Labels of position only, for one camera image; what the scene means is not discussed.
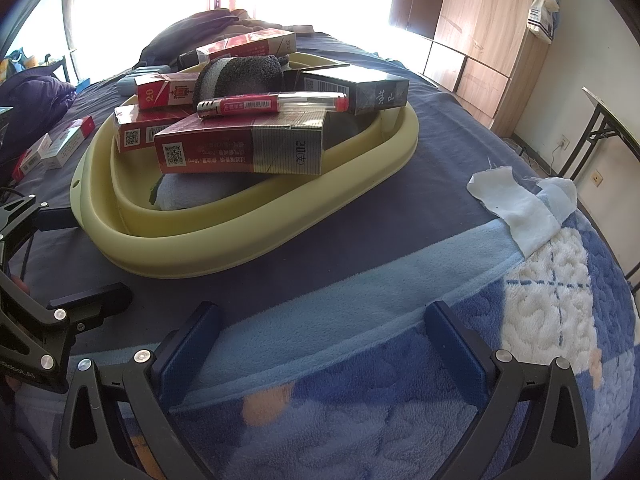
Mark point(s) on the large red lighter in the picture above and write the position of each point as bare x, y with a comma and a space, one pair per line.
250, 105

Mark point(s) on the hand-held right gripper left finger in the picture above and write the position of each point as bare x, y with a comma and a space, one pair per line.
192, 355

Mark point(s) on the light blue box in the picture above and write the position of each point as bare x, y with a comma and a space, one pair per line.
130, 85

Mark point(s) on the black folding table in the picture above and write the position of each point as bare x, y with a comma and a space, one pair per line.
610, 110

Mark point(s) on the black rectangular box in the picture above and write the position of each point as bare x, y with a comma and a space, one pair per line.
370, 95

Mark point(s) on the black round sponge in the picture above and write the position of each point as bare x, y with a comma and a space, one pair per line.
240, 75

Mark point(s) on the red silver cigarette carton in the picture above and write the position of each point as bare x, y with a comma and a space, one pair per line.
210, 150
135, 132

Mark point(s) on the yellow plastic basin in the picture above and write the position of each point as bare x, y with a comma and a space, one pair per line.
225, 255

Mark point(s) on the dark blue bed sheet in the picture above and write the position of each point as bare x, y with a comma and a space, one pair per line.
440, 135

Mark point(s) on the small white pack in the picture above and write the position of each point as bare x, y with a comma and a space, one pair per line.
62, 147

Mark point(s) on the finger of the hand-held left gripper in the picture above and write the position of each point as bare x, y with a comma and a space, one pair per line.
55, 218
95, 300

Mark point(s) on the blue white checkered blanket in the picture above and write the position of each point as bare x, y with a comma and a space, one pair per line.
350, 385

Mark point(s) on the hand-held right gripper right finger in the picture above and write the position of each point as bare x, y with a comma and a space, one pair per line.
457, 355

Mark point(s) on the small red cigarette pack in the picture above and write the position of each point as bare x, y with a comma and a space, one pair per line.
160, 91

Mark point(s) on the wooden wardrobe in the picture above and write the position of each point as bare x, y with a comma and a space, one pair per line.
475, 35

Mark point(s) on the white cloth patch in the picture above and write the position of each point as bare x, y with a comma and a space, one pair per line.
520, 215

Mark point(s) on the white plastic bag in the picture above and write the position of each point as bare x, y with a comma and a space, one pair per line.
542, 17

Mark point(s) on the white plush radish toy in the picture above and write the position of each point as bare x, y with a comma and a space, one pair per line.
200, 192

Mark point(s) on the dark purple clothing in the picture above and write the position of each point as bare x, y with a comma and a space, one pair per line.
190, 35
30, 105

